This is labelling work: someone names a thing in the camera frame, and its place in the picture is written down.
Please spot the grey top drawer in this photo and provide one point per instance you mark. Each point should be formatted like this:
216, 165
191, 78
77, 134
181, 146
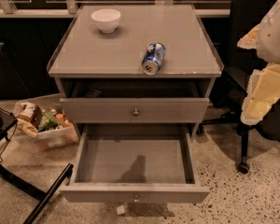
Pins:
135, 110

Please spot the grey drawer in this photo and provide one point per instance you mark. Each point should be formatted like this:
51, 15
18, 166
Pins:
137, 163
135, 110

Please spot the snack bag in bin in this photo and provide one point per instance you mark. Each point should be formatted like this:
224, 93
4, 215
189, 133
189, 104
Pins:
28, 118

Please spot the black office chair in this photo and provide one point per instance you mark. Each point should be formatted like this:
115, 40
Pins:
230, 89

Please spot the blue soda can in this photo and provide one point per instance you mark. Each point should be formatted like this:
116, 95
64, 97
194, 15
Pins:
153, 58

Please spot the black table frame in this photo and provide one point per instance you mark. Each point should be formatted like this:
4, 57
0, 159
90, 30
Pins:
7, 121

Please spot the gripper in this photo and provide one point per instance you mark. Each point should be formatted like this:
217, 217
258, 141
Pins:
274, 37

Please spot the grey drawer cabinet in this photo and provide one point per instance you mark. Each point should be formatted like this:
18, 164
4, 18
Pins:
91, 64

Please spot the white paper scrap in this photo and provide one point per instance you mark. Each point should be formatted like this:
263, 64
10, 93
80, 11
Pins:
121, 210

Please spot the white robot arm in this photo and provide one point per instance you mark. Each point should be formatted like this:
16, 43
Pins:
264, 38

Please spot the clear plastic snack bin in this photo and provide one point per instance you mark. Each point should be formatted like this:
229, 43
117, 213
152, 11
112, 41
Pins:
47, 139

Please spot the white ceramic bowl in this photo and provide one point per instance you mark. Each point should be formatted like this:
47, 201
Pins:
106, 20

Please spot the green snack bag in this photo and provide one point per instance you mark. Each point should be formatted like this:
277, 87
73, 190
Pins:
48, 121

